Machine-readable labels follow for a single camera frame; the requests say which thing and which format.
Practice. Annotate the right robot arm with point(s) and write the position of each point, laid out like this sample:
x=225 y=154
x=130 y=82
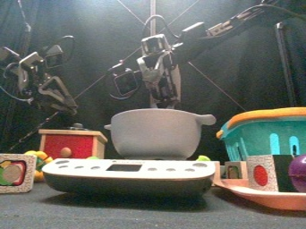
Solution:
x=240 y=22

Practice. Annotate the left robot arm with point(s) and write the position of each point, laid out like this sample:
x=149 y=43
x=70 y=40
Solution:
x=12 y=68

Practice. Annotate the grey-blue toy pot bowl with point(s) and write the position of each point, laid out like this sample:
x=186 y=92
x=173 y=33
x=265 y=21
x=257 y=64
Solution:
x=157 y=134

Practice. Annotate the dark knob on drawer box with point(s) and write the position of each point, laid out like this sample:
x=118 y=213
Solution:
x=78 y=126

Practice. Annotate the red wooden drawer box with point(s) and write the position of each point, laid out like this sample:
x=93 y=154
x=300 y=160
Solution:
x=71 y=144

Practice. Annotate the yellow toy fruit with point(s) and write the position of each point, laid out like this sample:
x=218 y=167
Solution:
x=42 y=155

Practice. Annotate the green toy pepper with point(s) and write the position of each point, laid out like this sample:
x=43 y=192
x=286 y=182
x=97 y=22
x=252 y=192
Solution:
x=204 y=158

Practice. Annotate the teal basket with orange rim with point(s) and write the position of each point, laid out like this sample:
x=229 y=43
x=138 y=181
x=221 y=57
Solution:
x=254 y=134

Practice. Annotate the speckled cube with fruit print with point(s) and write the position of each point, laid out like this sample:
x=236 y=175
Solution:
x=16 y=173

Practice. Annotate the white kitchen scale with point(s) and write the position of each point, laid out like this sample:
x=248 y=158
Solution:
x=127 y=176

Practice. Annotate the speckled cube with black side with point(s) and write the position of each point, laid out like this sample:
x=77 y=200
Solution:
x=265 y=174

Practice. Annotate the purple toy eggplant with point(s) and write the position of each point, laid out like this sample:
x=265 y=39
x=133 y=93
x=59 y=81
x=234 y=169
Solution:
x=298 y=173

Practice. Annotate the pink plastic tray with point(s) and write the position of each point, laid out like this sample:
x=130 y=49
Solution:
x=270 y=198

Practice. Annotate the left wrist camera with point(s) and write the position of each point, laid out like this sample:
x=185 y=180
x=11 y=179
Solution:
x=54 y=56

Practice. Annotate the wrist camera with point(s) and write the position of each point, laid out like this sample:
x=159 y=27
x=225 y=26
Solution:
x=126 y=82
x=54 y=56

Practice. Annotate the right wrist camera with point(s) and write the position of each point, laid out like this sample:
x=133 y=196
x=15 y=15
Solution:
x=126 y=82

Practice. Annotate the thin vertical frame pole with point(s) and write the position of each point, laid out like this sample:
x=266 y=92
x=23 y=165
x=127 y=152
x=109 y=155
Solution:
x=153 y=15

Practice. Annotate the dark vertical frame post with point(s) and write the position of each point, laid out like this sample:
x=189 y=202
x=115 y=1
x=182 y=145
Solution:
x=285 y=65

